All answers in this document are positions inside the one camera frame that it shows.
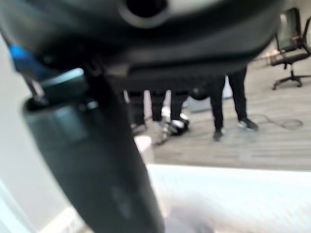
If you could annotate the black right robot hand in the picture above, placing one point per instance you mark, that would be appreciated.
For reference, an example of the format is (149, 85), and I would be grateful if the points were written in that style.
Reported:
(102, 150)

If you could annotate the white bed sheet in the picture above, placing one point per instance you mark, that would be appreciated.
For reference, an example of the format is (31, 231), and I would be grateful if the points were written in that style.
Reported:
(230, 194)

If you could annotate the person with dark legs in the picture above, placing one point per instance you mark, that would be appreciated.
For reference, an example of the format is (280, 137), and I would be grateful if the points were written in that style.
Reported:
(138, 109)

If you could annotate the person in black-white shoes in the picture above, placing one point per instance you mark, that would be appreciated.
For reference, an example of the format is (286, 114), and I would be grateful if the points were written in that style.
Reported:
(177, 109)

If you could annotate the blue tape patch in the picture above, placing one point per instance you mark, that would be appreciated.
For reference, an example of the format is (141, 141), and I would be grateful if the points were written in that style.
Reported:
(23, 57)

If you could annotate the person in black shoes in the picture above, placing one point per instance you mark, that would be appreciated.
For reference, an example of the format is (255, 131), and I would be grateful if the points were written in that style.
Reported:
(218, 109)

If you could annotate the black mesh office chair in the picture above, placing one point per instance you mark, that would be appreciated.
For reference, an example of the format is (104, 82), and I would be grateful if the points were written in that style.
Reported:
(290, 57)

